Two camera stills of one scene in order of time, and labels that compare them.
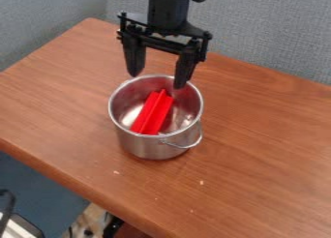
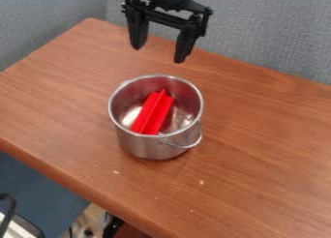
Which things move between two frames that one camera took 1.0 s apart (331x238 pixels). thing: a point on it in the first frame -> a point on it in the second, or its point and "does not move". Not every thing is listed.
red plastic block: [152, 112] does not move
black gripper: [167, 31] -> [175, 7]
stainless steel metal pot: [182, 131] does not move
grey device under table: [20, 228] does not move
